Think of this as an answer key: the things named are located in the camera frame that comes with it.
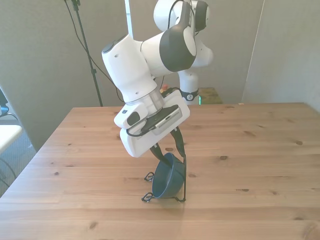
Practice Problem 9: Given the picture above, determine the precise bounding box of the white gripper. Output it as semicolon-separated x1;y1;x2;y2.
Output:
119;89;191;168

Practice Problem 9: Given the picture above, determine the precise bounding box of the dark blue bowl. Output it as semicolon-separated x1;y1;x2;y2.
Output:
151;152;186;200

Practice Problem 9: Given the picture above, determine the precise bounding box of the black tripod pole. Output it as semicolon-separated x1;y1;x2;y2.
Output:
63;0;105;108

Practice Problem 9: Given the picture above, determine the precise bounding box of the white side desk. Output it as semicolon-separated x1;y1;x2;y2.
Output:
0;124;23;154

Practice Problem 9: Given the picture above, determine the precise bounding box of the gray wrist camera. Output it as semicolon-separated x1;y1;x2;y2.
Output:
129;104;182;137

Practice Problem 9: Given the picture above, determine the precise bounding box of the black wire bowl rack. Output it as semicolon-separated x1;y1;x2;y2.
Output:
141;153;187;203

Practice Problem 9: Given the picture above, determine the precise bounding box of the black tripod cable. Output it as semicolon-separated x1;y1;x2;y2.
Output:
64;0;126;103

